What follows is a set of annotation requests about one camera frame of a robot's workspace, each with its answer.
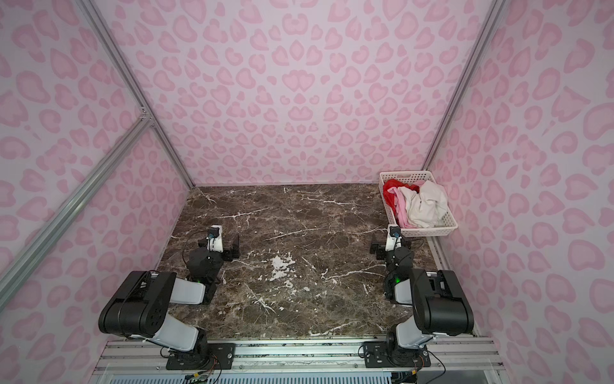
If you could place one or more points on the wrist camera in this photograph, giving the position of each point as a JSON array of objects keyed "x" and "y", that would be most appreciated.
[
  {"x": 394, "y": 231},
  {"x": 215, "y": 231}
]

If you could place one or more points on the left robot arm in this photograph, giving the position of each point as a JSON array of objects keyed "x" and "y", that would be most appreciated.
[{"x": 139, "y": 309}]

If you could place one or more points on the red t-shirt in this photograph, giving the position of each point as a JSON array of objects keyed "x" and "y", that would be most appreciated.
[{"x": 389, "y": 192}]

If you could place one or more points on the corner aluminium post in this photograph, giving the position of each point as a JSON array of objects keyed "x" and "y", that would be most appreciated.
[
  {"x": 103, "y": 33},
  {"x": 497, "y": 11}
]

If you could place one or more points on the diagonal aluminium frame bar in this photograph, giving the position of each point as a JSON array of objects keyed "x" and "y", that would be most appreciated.
[{"x": 33, "y": 253}]

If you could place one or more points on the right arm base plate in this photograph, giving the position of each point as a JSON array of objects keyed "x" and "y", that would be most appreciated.
[{"x": 384, "y": 355}]

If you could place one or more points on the right corner aluminium post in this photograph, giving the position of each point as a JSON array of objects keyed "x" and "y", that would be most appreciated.
[{"x": 497, "y": 11}]

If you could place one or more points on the pink t-shirt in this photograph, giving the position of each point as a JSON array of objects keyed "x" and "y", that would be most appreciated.
[{"x": 402, "y": 217}]

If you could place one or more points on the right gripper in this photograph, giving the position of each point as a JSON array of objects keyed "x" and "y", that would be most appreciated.
[{"x": 376, "y": 245}]

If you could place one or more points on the aluminium mounting rail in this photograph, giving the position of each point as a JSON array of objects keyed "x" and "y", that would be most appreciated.
[{"x": 464, "y": 359}]

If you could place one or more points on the white t-shirt with black print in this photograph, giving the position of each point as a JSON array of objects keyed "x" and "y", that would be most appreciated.
[{"x": 427, "y": 208}]

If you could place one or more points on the left corner aluminium post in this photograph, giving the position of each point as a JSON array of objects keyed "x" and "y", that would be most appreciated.
[{"x": 103, "y": 33}]

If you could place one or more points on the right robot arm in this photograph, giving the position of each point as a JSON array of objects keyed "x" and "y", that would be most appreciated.
[{"x": 438, "y": 303}]

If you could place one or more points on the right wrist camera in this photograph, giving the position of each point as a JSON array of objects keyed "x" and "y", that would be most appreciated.
[{"x": 394, "y": 231}]

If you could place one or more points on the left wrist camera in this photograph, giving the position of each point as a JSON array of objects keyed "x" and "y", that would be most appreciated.
[{"x": 215, "y": 231}]

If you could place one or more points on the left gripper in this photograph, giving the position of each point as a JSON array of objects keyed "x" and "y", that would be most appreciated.
[{"x": 233, "y": 246}]

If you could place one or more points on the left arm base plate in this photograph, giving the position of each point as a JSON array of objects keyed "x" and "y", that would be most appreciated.
[{"x": 218, "y": 356}]

